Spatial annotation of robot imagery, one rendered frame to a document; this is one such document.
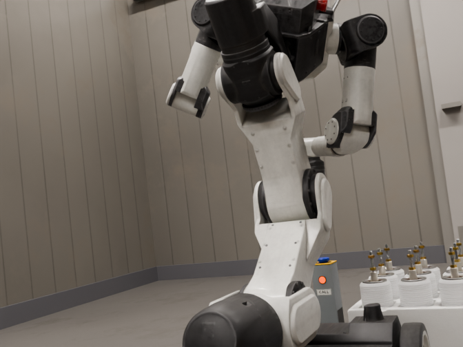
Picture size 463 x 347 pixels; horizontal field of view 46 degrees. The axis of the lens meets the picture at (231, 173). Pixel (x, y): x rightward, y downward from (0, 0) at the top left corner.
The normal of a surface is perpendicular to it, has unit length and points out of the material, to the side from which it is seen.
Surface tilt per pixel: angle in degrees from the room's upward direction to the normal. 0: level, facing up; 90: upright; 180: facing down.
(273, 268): 38
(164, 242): 90
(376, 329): 45
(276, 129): 110
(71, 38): 90
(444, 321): 90
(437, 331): 90
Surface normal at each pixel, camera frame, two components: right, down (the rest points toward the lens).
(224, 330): -0.23, -0.45
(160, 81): -0.42, -0.01
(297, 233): -0.36, -0.79
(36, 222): 0.90, -0.14
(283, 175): -0.36, 0.32
